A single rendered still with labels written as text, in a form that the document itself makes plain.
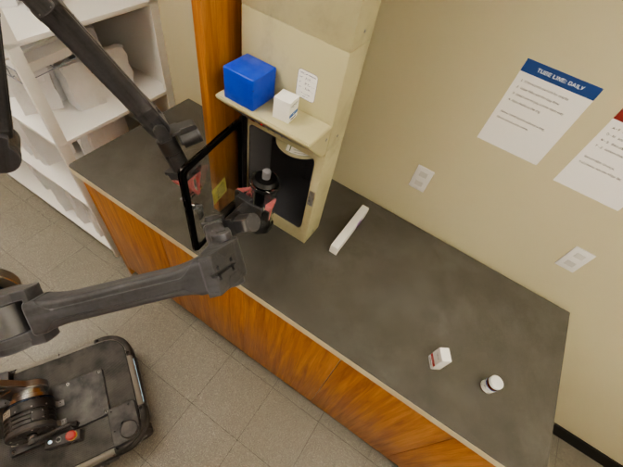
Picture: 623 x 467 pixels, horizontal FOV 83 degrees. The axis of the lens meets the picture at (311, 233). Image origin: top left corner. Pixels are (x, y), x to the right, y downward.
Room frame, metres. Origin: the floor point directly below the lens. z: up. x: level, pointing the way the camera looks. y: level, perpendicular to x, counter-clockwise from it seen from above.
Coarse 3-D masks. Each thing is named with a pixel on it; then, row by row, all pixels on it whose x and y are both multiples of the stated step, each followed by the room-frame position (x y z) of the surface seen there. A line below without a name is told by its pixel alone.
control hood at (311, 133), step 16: (224, 96) 0.84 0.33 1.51; (256, 112) 0.80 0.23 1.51; (272, 112) 0.82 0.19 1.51; (304, 112) 0.86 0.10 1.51; (272, 128) 0.77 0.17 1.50; (288, 128) 0.77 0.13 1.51; (304, 128) 0.79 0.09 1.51; (320, 128) 0.81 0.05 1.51; (304, 144) 0.73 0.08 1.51; (320, 144) 0.78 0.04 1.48
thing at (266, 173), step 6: (258, 174) 0.82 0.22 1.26; (264, 174) 0.81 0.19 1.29; (270, 174) 0.82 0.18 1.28; (252, 180) 0.80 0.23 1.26; (258, 180) 0.80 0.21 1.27; (264, 180) 0.80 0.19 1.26; (270, 180) 0.81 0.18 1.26; (276, 180) 0.82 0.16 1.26; (258, 186) 0.78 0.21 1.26; (264, 186) 0.78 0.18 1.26; (270, 186) 0.79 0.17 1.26; (276, 186) 0.80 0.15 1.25
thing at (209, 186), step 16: (208, 144) 0.77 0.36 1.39; (224, 144) 0.83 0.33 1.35; (208, 160) 0.75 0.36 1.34; (224, 160) 0.83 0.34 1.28; (192, 176) 0.68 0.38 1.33; (208, 176) 0.74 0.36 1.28; (224, 176) 0.82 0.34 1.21; (192, 192) 0.67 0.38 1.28; (208, 192) 0.73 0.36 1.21; (224, 192) 0.82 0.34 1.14; (208, 208) 0.73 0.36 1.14; (224, 208) 0.81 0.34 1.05; (192, 240) 0.63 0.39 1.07
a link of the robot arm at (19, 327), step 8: (8, 304) 0.17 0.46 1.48; (16, 304) 0.17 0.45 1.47; (0, 312) 0.15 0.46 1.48; (8, 312) 0.16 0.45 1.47; (16, 312) 0.16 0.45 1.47; (0, 320) 0.14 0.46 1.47; (8, 320) 0.15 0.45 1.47; (16, 320) 0.15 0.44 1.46; (24, 320) 0.16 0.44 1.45; (0, 328) 0.13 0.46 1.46; (8, 328) 0.14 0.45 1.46; (16, 328) 0.14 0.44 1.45; (24, 328) 0.14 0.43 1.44; (0, 336) 0.12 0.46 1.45; (8, 336) 0.12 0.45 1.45
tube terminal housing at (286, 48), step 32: (256, 32) 0.93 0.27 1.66; (288, 32) 0.89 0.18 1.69; (288, 64) 0.89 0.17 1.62; (320, 64) 0.86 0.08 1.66; (352, 64) 0.86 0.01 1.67; (320, 96) 0.85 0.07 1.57; (352, 96) 0.92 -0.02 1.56; (320, 160) 0.84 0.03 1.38; (320, 192) 0.86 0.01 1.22; (288, 224) 0.86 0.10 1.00
